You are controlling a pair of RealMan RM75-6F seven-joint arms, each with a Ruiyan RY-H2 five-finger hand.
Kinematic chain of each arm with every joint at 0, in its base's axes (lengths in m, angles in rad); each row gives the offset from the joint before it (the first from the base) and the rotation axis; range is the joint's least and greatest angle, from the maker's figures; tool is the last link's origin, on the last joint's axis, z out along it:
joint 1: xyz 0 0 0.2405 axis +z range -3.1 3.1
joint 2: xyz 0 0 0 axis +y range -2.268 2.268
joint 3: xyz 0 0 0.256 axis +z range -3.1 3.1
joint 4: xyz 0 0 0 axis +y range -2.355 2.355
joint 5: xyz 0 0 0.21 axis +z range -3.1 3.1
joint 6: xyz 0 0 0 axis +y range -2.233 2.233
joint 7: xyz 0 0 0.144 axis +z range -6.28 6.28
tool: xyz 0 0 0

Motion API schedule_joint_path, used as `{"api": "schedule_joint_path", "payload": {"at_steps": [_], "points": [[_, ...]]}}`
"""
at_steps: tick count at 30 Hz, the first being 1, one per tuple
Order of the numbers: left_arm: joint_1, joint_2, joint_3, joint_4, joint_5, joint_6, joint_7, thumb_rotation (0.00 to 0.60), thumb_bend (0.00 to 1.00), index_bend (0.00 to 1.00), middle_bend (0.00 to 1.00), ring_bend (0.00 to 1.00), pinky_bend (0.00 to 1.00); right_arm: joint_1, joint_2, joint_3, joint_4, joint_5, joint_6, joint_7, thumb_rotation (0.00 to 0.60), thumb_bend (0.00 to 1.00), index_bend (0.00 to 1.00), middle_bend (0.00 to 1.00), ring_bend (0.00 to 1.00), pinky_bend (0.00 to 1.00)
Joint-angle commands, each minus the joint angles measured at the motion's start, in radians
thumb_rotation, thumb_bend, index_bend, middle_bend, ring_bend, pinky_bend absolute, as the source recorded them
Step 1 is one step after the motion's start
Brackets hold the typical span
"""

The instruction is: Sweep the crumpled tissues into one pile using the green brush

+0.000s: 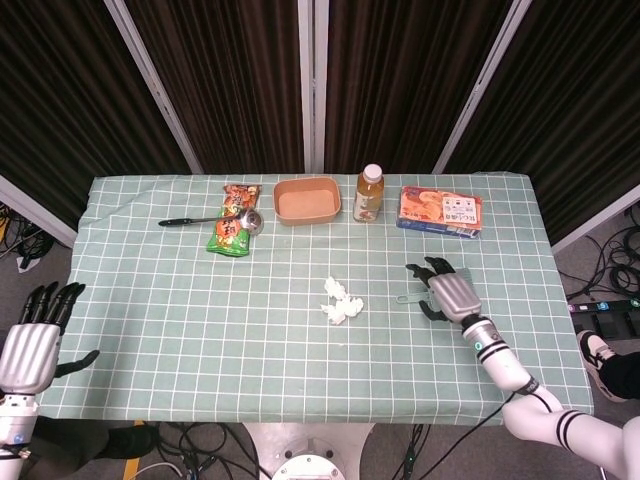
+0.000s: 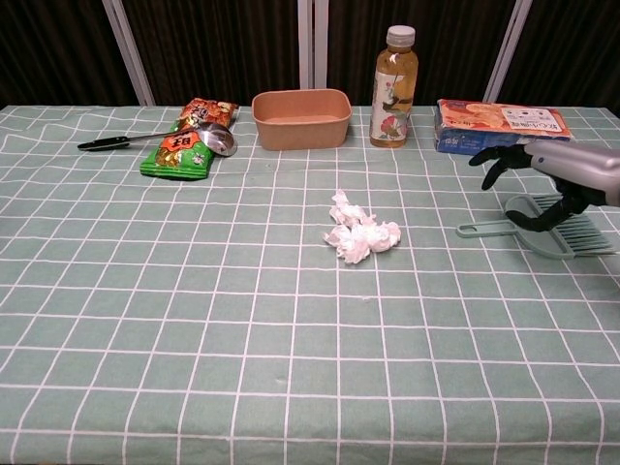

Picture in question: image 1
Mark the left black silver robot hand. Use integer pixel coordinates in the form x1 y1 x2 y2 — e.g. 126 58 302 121
0 281 101 396

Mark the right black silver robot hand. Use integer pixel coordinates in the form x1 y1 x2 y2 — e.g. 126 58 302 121
405 256 484 324

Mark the small green hand broom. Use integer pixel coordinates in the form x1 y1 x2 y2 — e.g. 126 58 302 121
396 267 475 306

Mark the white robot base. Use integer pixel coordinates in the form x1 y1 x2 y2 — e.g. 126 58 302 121
243 423 374 480

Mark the orange blue snack package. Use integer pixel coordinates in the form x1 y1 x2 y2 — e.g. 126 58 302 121
396 185 484 240

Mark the olive trouser leg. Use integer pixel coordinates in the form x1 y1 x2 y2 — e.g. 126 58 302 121
22 417 112 474

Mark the tea bottle white cap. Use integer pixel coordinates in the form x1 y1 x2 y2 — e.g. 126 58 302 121
352 163 386 224

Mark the black shoe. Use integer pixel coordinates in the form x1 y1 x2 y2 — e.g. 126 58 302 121
97 423 159 460

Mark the white black sneaker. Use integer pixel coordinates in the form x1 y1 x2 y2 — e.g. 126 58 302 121
577 329 627 402

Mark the black power strip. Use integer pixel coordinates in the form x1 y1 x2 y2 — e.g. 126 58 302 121
567 298 640 316

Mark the brown paper food box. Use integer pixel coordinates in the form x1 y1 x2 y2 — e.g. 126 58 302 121
272 176 343 227

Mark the black trouser leg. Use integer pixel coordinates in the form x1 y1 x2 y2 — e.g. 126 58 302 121
598 349 640 401

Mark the green white checked tablecloth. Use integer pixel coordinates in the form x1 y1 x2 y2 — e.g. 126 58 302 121
37 172 596 429

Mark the dark corrugated partition panel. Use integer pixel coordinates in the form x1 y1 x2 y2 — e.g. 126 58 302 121
0 0 194 231
444 0 640 246
323 0 515 175
122 0 306 175

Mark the green snack bag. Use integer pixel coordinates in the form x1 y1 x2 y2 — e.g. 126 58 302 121
206 207 251 258

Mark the orange snack bag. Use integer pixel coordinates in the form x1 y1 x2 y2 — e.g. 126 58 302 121
222 183 263 221

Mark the black floor cable bundle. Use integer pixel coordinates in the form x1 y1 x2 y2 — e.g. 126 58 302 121
554 202 640 304
0 202 57 269
149 422 264 480

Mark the white partition base rail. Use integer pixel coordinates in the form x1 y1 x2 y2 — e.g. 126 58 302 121
0 174 79 249
549 183 640 254

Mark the white floor cable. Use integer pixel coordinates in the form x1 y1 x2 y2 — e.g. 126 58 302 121
135 462 185 480

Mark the white partition frame post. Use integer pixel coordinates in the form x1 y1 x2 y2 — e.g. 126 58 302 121
432 0 532 175
297 0 329 175
103 0 204 175

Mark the metal ladle black handle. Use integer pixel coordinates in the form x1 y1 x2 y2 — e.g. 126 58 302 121
158 208 265 236

